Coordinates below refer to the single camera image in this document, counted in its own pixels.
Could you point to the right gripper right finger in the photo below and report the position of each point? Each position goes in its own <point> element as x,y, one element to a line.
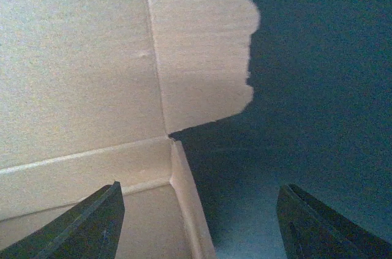
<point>311,229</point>

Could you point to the cardboard box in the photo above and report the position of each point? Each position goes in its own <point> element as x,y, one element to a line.
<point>91,91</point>

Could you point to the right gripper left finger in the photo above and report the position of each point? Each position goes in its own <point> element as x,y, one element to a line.
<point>90,229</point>

